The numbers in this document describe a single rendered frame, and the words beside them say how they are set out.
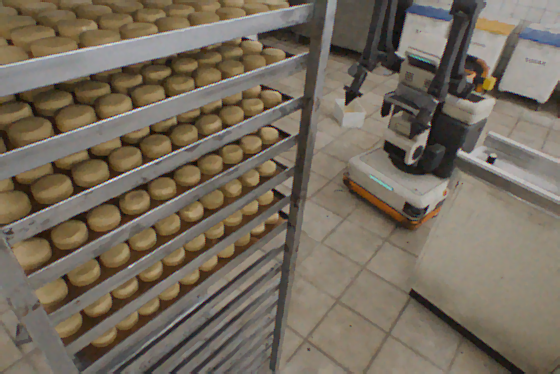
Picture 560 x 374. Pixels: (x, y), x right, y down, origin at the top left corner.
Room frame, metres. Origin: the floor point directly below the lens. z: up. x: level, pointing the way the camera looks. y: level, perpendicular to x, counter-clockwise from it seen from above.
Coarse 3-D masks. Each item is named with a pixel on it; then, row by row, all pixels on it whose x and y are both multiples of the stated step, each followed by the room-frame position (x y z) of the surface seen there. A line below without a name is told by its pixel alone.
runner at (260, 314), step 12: (276, 300) 0.74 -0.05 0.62; (264, 312) 0.70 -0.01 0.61; (252, 324) 0.65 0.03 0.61; (240, 336) 0.61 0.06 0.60; (216, 348) 0.57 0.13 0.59; (228, 348) 0.57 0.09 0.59; (204, 360) 0.53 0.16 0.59; (216, 360) 0.53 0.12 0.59; (192, 372) 0.49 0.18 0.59; (204, 372) 0.50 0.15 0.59
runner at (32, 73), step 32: (160, 32) 0.49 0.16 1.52; (192, 32) 0.53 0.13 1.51; (224, 32) 0.57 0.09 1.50; (256, 32) 0.63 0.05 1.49; (0, 64) 0.35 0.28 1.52; (32, 64) 0.37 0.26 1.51; (64, 64) 0.39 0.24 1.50; (96, 64) 0.42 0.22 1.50; (128, 64) 0.45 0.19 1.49; (0, 96) 0.34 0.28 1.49
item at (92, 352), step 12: (252, 240) 0.68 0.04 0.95; (240, 252) 0.64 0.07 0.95; (204, 276) 0.55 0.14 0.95; (180, 288) 0.51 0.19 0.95; (192, 288) 0.52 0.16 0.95; (168, 300) 0.48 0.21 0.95; (156, 312) 0.45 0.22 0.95; (120, 336) 0.39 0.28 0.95; (84, 348) 0.35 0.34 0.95; (96, 348) 0.36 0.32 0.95; (108, 348) 0.36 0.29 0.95
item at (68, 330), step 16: (256, 208) 0.69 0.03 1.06; (224, 224) 0.64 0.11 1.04; (240, 224) 0.65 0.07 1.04; (192, 240) 0.56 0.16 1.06; (208, 240) 0.58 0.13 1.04; (176, 256) 0.51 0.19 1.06; (192, 256) 0.53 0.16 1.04; (144, 272) 0.46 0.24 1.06; (160, 272) 0.48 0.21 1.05; (128, 288) 0.42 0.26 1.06; (144, 288) 0.44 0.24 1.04; (96, 304) 0.38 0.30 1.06; (112, 304) 0.40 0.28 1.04; (64, 320) 0.35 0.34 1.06; (80, 320) 0.35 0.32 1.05; (96, 320) 0.36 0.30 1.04; (64, 336) 0.33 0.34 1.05
